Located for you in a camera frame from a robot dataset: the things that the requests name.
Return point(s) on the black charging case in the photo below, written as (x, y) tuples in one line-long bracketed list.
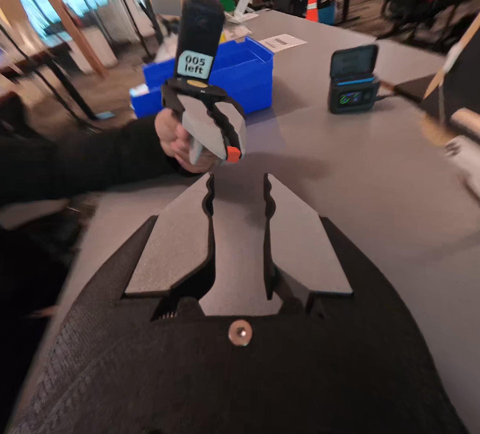
[(352, 96)]

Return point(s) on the white board stand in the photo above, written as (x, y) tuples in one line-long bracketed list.
[(467, 152)]

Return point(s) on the green box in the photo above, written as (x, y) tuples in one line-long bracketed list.
[(227, 2)]

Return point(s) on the dark flat tablet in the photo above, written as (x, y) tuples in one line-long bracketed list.
[(414, 88)]

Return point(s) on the wooden support post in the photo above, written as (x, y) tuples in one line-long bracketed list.
[(63, 17)]

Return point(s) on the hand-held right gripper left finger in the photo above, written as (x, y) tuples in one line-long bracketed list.
[(176, 250)]

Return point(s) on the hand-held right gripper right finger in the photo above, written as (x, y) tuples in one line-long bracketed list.
[(303, 250)]

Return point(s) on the orange traffic cone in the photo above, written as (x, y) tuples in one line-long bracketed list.
[(312, 2)]

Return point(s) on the black board with wooden frame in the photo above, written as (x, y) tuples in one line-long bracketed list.
[(461, 77)]

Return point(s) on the person's left hand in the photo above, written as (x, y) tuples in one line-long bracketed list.
[(172, 137)]

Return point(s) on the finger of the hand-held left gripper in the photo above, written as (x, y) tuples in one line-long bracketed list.
[(234, 122), (202, 126)]

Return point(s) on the white paper sheet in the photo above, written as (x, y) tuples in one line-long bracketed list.
[(283, 43)]

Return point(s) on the small orange block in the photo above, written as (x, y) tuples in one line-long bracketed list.
[(233, 155)]

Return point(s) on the blue plastic bin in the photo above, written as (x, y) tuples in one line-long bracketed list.
[(243, 73)]

